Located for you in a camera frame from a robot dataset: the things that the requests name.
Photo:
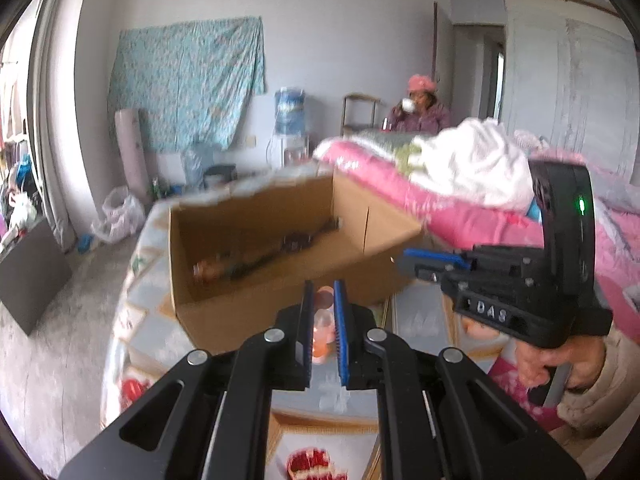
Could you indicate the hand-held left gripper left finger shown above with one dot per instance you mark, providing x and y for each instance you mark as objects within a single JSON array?
[{"x": 310, "y": 335}]

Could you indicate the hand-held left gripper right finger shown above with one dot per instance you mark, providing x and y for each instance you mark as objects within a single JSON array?
[{"x": 342, "y": 330}]

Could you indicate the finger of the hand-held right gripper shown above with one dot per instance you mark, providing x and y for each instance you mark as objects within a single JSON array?
[
  {"x": 425, "y": 272},
  {"x": 435, "y": 256}
]

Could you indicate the brown cardboard box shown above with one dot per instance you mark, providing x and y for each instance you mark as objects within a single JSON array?
[{"x": 225, "y": 230}]

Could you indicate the person's right forearm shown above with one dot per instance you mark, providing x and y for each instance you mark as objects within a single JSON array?
[{"x": 600, "y": 410}]

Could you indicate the person's right hand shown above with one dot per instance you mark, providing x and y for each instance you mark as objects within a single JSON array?
[{"x": 535, "y": 360}]

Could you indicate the pink blanket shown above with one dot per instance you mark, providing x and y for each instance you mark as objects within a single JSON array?
[{"x": 450, "y": 220}]

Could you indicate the green floral quilt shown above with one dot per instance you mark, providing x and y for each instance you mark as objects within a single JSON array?
[{"x": 385, "y": 142}]

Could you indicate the white cup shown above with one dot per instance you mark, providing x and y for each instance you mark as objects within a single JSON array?
[{"x": 408, "y": 105}]

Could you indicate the wooden chair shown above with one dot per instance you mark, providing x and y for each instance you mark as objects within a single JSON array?
[{"x": 357, "y": 110}]

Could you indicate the white wardrobe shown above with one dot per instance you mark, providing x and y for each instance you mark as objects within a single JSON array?
[{"x": 565, "y": 85}]

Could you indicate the white water dispenser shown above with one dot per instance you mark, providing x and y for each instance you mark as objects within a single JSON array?
[{"x": 290, "y": 152}]

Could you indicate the black stool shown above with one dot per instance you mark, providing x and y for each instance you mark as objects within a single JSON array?
[{"x": 220, "y": 176}]

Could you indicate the blue water jug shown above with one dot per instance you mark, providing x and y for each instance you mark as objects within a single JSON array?
[{"x": 290, "y": 110}]

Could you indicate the green bottle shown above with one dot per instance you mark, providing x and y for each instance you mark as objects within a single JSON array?
[{"x": 156, "y": 189}]

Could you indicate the white plastic bag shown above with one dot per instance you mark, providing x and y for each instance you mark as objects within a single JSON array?
[{"x": 117, "y": 215}]

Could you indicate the small blue floor item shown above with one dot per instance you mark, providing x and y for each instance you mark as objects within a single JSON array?
[{"x": 85, "y": 244}]

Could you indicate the pink rolled mat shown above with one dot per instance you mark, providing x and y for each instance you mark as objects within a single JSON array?
[{"x": 132, "y": 150}]

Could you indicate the grey cabinet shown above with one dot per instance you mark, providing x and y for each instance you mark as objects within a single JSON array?
[{"x": 30, "y": 275}]

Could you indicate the pile of clothes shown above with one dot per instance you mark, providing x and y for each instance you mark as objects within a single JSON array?
[{"x": 20, "y": 195}]

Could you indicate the grey curtain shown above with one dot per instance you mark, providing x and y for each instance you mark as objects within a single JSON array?
[{"x": 55, "y": 110}]

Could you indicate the white wall socket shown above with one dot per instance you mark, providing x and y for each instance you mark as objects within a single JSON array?
[{"x": 250, "y": 141}]

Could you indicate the teal floral wall cloth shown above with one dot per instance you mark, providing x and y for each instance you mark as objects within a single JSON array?
[{"x": 185, "y": 85}]

